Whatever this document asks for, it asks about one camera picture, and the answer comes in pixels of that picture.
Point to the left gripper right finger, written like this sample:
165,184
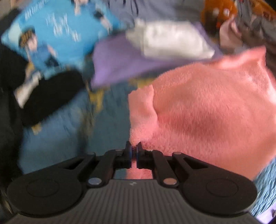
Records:
158,164

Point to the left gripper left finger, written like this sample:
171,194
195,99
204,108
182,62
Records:
104,167

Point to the pink fleece towel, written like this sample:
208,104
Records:
222,112

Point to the blue floral quilt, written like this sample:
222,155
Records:
95,120

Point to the black garment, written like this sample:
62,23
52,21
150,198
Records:
26,103

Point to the folded purple garment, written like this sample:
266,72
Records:
115,59

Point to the folded white garment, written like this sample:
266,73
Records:
168,39

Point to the blue cartoon police pillow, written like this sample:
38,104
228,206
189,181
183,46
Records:
56,34

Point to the pale pink garment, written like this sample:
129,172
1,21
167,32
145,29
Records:
230,38

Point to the grey-blue printed duvet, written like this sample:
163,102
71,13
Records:
193,11

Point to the red panda plush toy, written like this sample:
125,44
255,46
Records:
215,15

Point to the dark grey garment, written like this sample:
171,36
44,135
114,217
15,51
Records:
257,31

